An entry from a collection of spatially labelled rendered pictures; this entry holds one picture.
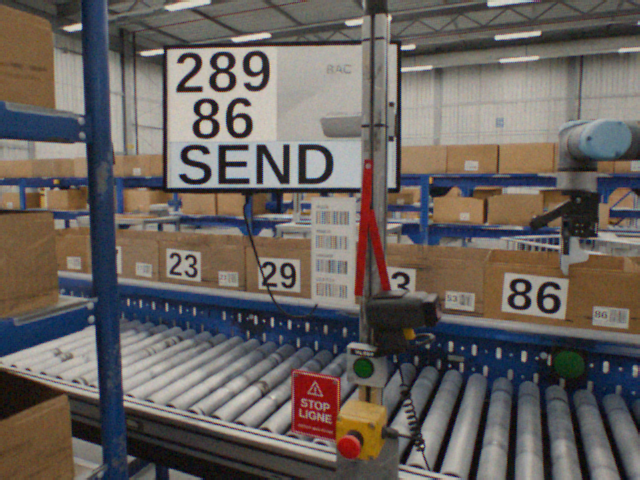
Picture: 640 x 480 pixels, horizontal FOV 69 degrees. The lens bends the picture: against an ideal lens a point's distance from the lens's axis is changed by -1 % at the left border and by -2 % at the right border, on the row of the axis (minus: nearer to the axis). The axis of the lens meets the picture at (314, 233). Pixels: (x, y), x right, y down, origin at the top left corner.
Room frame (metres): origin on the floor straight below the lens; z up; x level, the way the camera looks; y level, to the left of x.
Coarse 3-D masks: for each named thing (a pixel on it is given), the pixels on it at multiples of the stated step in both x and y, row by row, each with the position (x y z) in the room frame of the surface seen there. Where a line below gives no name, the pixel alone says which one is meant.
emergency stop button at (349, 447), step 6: (342, 438) 0.73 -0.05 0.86; (348, 438) 0.72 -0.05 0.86; (354, 438) 0.72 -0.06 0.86; (342, 444) 0.72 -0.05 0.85; (348, 444) 0.72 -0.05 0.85; (354, 444) 0.72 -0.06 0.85; (342, 450) 0.72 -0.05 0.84; (348, 450) 0.72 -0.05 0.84; (354, 450) 0.71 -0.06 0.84; (360, 450) 0.72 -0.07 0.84; (348, 456) 0.72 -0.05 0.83; (354, 456) 0.72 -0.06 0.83
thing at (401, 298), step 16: (368, 304) 0.75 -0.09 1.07; (384, 304) 0.74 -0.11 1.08; (400, 304) 0.73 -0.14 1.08; (416, 304) 0.72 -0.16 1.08; (432, 304) 0.71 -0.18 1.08; (368, 320) 0.75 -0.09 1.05; (384, 320) 0.74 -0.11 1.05; (400, 320) 0.73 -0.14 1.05; (416, 320) 0.72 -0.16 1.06; (432, 320) 0.71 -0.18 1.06; (384, 336) 0.76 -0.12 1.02; (400, 336) 0.75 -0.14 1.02; (384, 352) 0.75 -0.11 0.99; (400, 352) 0.74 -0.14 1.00
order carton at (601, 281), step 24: (504, 264) 1.28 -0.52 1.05; (528, 264) 1.52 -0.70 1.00; (552, 264) 1.49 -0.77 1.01; (576, 264) 1.46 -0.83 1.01; (600, 264) 1.43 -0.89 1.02; (624, 264) 1.40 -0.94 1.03; (576, 288) 1.21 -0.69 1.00; (600, 288) 1.18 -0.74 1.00; (624, 288) 1.16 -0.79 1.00; (504, 312) 1.28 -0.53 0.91; (576, 312) 1.20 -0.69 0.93
